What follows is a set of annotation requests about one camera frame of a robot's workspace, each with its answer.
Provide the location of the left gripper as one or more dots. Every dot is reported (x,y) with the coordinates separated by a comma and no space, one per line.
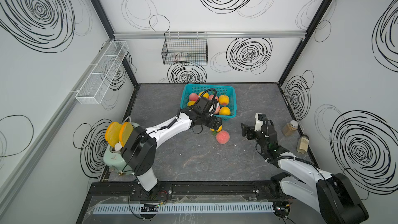
(211,125)

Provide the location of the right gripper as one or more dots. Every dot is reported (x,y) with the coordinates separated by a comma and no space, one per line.
(251,129)

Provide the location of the pink peach bottom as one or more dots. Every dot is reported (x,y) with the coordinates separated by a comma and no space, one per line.
(217,109)

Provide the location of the pink peach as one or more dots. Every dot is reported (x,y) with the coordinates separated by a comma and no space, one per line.
(222,137)
(217,109)
(213,97)
(193,97)

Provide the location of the yellow red peach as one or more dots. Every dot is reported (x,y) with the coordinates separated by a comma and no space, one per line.
(223,101)

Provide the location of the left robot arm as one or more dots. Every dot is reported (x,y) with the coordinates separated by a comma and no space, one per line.
(141,146)

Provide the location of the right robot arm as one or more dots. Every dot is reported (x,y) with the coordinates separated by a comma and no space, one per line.
(331,195)

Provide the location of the teal plastic basket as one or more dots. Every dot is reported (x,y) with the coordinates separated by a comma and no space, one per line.
(221,90)

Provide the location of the brown spice jar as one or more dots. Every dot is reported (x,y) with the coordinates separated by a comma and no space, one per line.
(290,128)

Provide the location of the beige spice jar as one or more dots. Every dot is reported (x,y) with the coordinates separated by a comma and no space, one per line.
(303,144)

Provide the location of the right yellow toast slice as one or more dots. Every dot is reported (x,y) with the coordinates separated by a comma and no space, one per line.
(125,132)

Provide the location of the yellow toast slice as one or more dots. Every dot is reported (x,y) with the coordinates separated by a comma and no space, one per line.
(112,133)
(125,132)

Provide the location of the left yellow toast slice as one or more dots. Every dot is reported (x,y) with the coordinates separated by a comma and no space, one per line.
(112,133)

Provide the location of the mint green toaster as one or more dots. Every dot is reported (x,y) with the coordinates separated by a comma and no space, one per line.
(113,158)

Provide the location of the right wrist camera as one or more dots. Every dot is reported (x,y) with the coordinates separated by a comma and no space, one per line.
(260,121)

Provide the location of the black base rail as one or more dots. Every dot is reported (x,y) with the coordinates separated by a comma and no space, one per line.
(172,190)

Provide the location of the black wire wall basket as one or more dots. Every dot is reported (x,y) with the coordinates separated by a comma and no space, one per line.
(186,47)

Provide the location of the white slotted cable duct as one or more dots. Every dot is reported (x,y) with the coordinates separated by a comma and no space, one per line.
(185,208)

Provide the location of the white mesh wall shelf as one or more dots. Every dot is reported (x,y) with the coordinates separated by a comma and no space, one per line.
(105,68)

